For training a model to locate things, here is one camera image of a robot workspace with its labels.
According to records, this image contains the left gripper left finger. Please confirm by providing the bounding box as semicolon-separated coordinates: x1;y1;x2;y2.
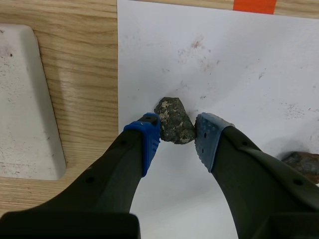
0;112;161;239

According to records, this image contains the dark stone with gold flecks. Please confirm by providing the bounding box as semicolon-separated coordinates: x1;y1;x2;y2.
154;97;196;145

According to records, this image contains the white sheet of paper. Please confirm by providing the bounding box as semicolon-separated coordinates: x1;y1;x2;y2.
116;0;319;239

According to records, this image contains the dark reddish stone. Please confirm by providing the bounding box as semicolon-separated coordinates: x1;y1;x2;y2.
281;151;319;185

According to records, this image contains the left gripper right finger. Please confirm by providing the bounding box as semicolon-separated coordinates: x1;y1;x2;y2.
194;112;319;239

